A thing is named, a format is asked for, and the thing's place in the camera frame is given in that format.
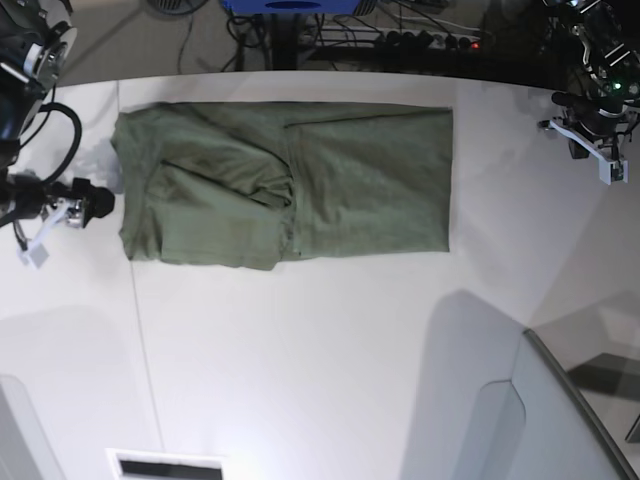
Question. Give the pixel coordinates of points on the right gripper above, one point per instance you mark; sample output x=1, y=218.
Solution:
x=73, y=205

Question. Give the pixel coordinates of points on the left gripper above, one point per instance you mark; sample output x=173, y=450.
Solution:
x=590, y=125

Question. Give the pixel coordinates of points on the green t-shirt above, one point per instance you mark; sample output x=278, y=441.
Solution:
x=253, y=184

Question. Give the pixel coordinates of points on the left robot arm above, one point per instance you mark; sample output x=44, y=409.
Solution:
x=607, y=61

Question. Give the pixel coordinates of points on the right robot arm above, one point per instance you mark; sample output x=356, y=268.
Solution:
x=36, y=38

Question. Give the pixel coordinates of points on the blue box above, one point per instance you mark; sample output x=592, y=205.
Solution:
x=291, y=6

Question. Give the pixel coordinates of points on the black power strip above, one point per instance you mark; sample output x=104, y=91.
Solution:
x=346, y=36

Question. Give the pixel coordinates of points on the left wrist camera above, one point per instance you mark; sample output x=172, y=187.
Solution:
x=613, y=171

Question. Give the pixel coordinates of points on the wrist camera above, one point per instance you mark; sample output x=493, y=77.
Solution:
x=613, y=171
x=34, y=256

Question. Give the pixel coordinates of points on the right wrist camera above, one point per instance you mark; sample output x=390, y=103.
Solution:
x=34, y=256

